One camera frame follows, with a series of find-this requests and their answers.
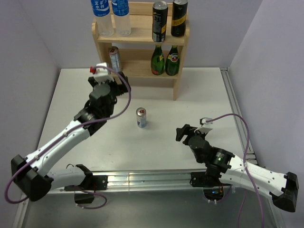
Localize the silver can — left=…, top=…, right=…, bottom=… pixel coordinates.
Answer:
left=108, top=46, right=122, bottom=72
left=136, top=107, right=147, bottom=128

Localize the water bottle blue label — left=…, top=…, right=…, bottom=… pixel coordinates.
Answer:
left=90, top=0, right=114, bottom=37
left=111, top=0, right=131, bottom=37

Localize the black can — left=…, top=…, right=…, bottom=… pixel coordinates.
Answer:
left=152, top=1, right=168, bottom=43
left=171, top=0, right=188, bottom=38

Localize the black can front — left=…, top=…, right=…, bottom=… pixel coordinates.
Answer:
left=171, top=0, right=188, bottom=38

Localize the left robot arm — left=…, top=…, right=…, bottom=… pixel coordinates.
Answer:
left=4, top=68, right=131, bottom=204

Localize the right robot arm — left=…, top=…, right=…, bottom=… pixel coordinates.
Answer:
left=176, top=124, right=299, bottom=212

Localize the wooden two-tier shelf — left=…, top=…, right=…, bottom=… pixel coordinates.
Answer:
left=92, top=1, right=190, bottom=100

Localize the green glass bottle left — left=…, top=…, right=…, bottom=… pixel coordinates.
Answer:
left=151, top=45, right=165, bottom=75

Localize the green glass bottle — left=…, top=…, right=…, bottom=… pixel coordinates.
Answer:
left=151, top=45, right=165, bottom=75
left=165, top=46, right=180, bottom=76

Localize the green glass bottle right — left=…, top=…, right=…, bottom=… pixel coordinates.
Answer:
left=165, top=46, right=180, bottom=76

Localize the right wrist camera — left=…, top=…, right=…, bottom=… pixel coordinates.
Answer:
left=194, top=117, right=213, bottom=134

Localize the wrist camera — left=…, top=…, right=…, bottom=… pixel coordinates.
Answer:
left=194, top=117, right=213, bottom=134
left=90, top=62, right=114, bottom=84

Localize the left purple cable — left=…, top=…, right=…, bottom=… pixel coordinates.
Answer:
left=4, top=66, right=132, bottom=209

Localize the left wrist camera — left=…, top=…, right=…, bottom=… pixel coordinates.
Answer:
left=90, top=62, right=114, bottom=84

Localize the aluminium front rail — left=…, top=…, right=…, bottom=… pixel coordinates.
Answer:
left=22, top=170, right=273, bottom=194

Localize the aluminium side rail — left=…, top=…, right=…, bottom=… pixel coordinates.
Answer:
left=220, top=67, right=258, bottom=165

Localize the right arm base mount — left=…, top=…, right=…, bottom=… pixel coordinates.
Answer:
left=190, top=171, right=232, bottom=205

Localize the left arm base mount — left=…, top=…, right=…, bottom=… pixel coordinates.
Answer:
left=64, top=175, right=108, bottom=209

